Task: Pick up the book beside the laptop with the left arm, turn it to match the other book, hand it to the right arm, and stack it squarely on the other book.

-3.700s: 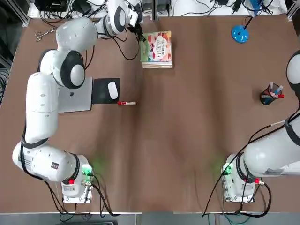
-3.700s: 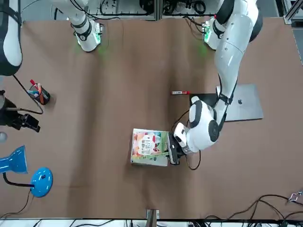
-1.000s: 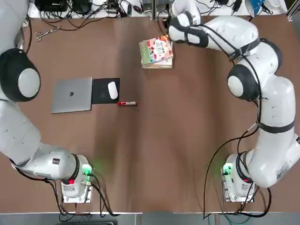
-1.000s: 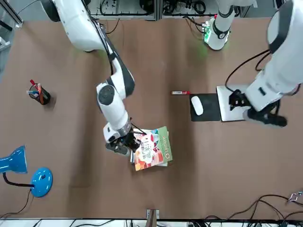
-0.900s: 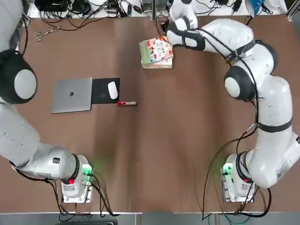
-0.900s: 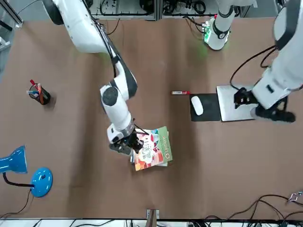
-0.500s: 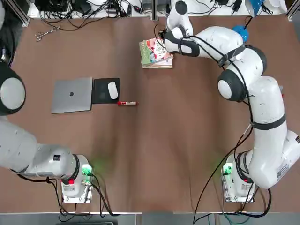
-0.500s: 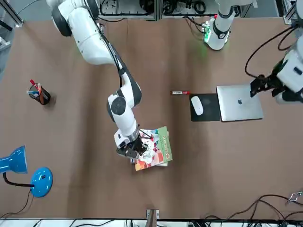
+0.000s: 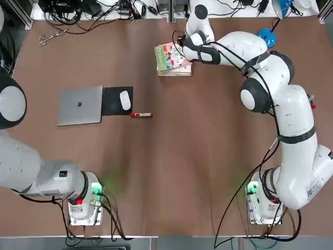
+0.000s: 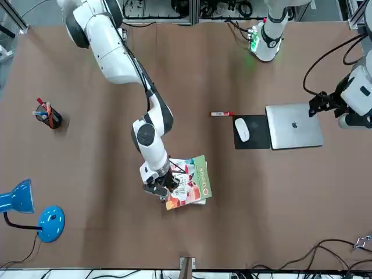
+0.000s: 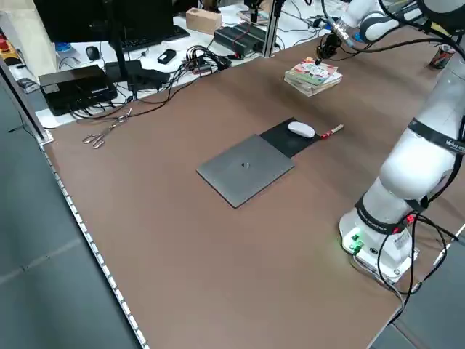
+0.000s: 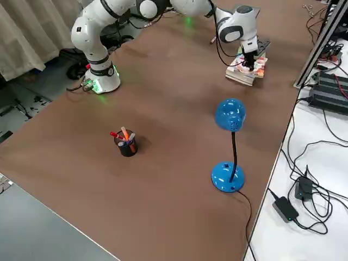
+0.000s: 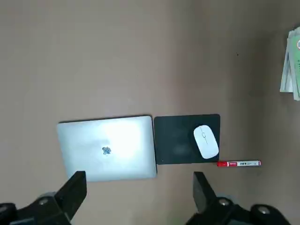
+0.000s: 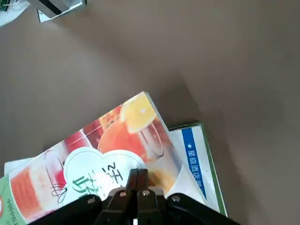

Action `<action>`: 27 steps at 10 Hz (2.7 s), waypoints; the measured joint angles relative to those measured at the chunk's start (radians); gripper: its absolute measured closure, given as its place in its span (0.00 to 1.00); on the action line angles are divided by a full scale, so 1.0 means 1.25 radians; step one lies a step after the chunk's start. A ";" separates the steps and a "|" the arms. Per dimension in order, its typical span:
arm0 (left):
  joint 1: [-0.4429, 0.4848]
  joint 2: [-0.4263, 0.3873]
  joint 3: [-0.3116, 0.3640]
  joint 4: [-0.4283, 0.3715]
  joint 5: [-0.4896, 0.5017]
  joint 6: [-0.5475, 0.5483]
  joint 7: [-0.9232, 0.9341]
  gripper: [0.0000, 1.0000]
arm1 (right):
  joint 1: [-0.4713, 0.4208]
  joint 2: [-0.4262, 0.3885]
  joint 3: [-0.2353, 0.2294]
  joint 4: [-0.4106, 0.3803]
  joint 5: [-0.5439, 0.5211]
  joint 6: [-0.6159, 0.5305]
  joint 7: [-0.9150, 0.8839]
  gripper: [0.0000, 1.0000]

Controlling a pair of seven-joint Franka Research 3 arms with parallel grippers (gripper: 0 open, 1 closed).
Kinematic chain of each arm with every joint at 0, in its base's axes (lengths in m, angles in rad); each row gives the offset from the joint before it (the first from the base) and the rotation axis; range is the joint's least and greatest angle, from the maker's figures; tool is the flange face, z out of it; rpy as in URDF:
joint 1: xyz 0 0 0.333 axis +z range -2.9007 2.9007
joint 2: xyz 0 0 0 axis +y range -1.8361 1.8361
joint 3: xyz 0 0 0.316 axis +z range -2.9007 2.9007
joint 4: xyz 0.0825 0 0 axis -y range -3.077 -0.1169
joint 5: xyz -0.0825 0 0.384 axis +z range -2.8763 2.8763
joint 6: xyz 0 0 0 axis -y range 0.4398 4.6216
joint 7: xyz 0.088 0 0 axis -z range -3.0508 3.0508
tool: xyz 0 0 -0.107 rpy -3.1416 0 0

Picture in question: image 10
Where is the aluminium frame post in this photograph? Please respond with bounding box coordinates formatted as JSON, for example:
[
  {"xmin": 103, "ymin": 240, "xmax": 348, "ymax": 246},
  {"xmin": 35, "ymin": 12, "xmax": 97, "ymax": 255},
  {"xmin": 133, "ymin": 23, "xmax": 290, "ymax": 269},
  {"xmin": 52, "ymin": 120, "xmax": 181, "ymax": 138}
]
[
  {"xmin": 179, "ymin": 256, "xmax": 196, "ymax": 279},
  {"xmin": 346, "ymin": 0, "xmax": 372, "ymax": 30}
]

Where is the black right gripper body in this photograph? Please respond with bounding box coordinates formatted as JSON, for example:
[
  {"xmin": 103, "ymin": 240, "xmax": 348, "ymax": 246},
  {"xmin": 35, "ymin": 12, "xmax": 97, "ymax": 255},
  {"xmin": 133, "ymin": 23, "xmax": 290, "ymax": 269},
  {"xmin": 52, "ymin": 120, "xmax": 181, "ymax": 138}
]
[{"xmin": 153, "ymin": 170, "xmax": 180, "ymax": 192}]

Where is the black mouse mat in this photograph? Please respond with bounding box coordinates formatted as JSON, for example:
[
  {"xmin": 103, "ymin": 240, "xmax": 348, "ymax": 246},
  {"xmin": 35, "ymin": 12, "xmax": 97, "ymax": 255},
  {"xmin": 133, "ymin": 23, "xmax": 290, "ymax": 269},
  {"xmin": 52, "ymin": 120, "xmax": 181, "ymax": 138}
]
[{"xmin": 232, "ymin": 114, "xmax": 272, "ymax": 151}]

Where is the orange pen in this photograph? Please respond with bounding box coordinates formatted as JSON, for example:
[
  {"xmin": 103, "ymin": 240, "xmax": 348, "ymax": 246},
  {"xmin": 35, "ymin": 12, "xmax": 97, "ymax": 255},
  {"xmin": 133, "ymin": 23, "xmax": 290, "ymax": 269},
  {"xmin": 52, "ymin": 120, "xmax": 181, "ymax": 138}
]
[{"xmin": 45, "ymin": 102, "xmax": 55, "ymax": 128}]

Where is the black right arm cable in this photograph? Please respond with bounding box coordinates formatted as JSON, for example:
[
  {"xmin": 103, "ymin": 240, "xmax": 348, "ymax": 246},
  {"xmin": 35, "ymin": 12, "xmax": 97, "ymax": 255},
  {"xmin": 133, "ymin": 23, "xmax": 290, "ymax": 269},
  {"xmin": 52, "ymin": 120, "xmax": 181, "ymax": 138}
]
[{"xmin": 120, "ymin": 28, "xmax": 158, "ymax": 113}]

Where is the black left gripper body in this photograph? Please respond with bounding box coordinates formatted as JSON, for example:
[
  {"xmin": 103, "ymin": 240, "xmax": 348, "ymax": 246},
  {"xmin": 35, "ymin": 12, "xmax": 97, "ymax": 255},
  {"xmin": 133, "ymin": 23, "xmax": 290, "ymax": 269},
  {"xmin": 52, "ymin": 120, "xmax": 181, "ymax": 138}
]
[{"xmin": 315, "ymin": 74, "xmax": 354, "ymax": 113}]

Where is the aluminium frame rail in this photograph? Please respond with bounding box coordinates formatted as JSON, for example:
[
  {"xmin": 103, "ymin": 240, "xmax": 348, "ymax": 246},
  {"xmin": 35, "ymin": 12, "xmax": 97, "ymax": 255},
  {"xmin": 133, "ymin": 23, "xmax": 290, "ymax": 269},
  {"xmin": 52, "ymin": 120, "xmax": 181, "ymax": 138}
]
[{"xmin": 121, "ymin": 0, "xmax": 263, "ymax": 26}]

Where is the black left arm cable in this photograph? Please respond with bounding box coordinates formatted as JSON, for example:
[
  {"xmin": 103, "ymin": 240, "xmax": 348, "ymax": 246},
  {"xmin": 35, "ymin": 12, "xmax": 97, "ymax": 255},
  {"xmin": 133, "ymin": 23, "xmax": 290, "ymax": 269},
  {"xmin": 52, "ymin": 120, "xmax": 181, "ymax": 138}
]
[{"xmin": 302, "ymin": 33, "xmax": 367, "ymax": 97}]

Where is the silver laptop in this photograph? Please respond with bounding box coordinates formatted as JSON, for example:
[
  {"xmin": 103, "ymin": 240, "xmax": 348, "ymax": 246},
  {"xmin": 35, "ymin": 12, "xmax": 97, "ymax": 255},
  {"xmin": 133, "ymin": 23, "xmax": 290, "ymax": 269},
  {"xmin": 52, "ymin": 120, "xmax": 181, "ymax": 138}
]
[{"xmin": 264, "ymin": 102, "xmax": 325, "ymax": 151}]

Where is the white computer mouse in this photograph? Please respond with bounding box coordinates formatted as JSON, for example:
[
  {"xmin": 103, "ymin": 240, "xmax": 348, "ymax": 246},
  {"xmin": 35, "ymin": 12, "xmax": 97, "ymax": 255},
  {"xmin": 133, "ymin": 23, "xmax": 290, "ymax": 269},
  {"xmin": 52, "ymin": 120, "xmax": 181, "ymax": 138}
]
[{"xmin": 234, "ymin": 117, "xmax": 251, "ymax": 143}]

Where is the blue desk lamp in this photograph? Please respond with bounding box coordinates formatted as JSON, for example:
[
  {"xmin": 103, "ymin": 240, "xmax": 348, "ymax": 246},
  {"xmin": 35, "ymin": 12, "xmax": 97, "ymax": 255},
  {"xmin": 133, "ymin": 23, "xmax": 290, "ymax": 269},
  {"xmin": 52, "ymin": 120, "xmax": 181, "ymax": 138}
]
[{"xmin": 0, "ymin": 178, "xmax": 66, "ymax": 244}]

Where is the colourful illustrated green book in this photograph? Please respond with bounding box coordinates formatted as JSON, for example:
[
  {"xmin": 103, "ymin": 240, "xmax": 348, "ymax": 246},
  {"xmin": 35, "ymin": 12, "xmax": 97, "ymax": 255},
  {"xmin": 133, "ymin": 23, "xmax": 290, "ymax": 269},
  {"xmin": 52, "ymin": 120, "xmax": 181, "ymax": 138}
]
[{"xmin": 164, "ymin": 154, "xmax": 213, "ymax": 212}]

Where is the black pen holder cup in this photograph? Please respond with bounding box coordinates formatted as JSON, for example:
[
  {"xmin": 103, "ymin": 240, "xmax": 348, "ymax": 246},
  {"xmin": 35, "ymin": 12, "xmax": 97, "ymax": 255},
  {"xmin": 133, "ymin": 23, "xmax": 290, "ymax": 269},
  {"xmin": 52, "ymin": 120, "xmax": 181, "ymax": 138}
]
[{"xmin": 33, "ymin": 101, "xmax": 63, "ymax": 130}]

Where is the black lamp cable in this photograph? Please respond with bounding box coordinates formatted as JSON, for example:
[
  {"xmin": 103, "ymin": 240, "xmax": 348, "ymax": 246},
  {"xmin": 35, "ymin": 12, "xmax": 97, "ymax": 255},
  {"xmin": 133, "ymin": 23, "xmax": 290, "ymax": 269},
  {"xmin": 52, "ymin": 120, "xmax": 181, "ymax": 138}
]
[{"xmin": 0, "ymin": 232, "xmax": 43, "ymax": 270}]

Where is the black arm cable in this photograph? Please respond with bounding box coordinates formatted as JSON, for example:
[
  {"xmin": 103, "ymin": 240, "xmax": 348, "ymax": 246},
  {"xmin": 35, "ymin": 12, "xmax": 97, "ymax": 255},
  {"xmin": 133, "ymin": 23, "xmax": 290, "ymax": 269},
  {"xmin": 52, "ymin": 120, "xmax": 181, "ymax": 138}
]
[
  {"xmin": 302, "ymin": 33, "xmax": 367, "ymax": 97},
  {"xmin": 120, "ymin": 28, "xmax": 158, "ymax": 113}
]

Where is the black table edge cable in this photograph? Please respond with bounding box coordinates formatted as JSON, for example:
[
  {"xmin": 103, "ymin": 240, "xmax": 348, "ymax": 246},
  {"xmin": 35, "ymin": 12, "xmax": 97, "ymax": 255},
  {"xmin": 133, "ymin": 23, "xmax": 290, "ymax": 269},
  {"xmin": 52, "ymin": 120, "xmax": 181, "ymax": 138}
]
[{"xmin": 251, "ymin": 238, "xmax": 372, "ymax": 274}]

